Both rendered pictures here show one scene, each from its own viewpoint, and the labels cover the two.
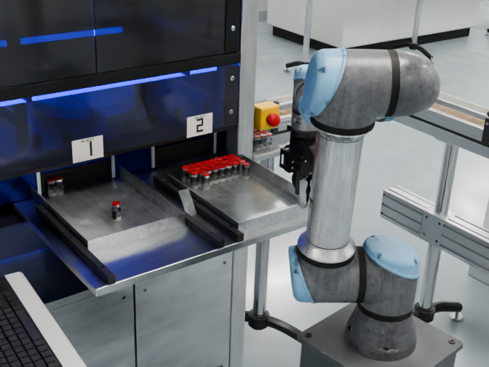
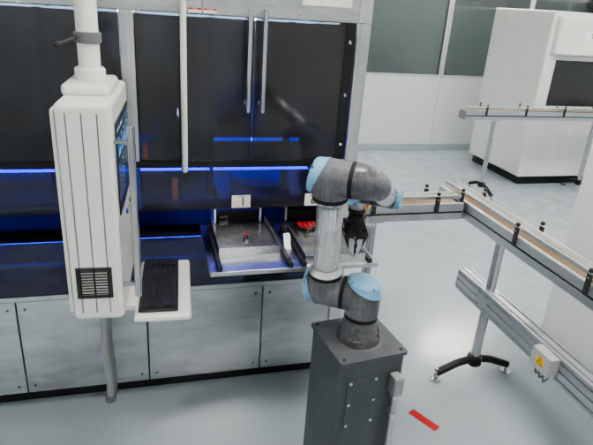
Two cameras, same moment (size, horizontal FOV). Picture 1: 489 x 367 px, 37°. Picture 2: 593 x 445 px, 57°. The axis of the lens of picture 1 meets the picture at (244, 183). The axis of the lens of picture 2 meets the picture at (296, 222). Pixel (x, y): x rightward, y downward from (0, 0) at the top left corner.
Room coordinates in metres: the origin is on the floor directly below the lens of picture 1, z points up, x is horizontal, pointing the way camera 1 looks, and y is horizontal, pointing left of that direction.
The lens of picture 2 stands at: (-0.30, -0.66, 1.87)
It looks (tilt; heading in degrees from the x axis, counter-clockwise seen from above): 22 degrees down; 21
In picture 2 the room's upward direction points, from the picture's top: 4 degrees clockwise
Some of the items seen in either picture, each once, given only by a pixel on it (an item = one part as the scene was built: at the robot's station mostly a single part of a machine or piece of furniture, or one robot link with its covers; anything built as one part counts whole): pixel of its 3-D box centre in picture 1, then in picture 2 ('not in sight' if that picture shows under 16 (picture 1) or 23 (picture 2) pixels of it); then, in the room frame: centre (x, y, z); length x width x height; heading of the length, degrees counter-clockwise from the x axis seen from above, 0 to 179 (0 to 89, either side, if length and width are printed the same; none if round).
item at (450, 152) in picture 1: (436, 234); (486, 305); (2.40, -0.72, 0.46); 0.09 x 0.09 x 0.77; 37
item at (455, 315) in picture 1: (422, 321); (472, 365); (2.40, -0.72, 0.07); 0.50 x 0.08 x 0.14; 127
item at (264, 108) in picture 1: (263, 115); not in sight; (2.11, -0.05, 1.00); 0.08 x 0.07 x 0.07; 37
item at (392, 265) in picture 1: (386, 272); (361, 295); (1.30, -0.30, 0.96); 0.13 x 0.12 x 0.14; 94
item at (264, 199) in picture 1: (241, 191); (324, 241); (1.78, 0.01, 0.90); 0.34 x 0.26 x 0.04; 37
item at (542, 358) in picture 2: not in sight; (544, 360); (1.94, -0.99, 0.50); 0.12 x 0.05 x 0.09; 37
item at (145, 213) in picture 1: (105, 205); (243, 234); (1.66, 0.35, 0.90); 0.34 x 0.26 x 0.04; 37
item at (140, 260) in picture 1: (177, 209); (283, 245); (1.71, 0.17, 0.87); 0.70 x 0.48 x 0.02; 127
